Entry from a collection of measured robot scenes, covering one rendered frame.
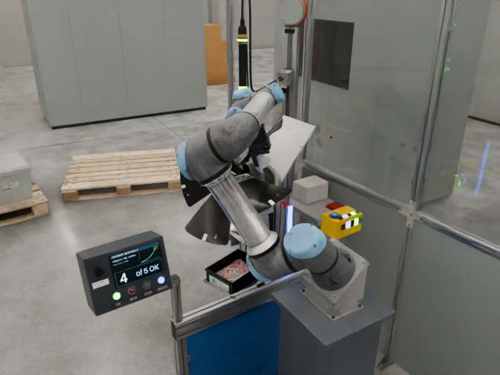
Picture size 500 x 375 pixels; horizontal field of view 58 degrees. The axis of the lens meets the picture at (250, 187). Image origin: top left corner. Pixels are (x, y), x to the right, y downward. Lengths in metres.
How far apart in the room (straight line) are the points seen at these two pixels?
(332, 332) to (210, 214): 0.88
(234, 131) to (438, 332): 1.65
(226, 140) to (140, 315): 2.11
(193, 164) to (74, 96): 6.17
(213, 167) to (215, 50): 8.89
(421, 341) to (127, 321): 1.80
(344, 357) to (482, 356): 0.98
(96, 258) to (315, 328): 0.72
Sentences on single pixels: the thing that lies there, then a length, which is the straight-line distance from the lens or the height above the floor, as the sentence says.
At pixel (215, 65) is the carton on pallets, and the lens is 10.23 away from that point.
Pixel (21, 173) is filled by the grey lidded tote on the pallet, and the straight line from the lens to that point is 4.66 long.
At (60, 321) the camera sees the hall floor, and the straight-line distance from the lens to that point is 3.32.
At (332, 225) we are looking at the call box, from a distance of 2.01.
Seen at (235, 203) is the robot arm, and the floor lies 1.41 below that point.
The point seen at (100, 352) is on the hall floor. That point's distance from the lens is 3.01.
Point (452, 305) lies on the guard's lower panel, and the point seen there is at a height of 0.62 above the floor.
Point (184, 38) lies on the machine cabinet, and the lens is 7.75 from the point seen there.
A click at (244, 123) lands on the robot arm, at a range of 1.29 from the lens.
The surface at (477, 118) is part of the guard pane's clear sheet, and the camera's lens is 2.08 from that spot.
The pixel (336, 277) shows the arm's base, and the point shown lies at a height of 1.16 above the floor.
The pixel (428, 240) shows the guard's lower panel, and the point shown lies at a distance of 2.35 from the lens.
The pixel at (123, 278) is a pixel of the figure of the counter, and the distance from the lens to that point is 1.51.
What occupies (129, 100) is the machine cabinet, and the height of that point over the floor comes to 0.32.
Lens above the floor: 2.01
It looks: 24 degrees down
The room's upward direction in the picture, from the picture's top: straight up
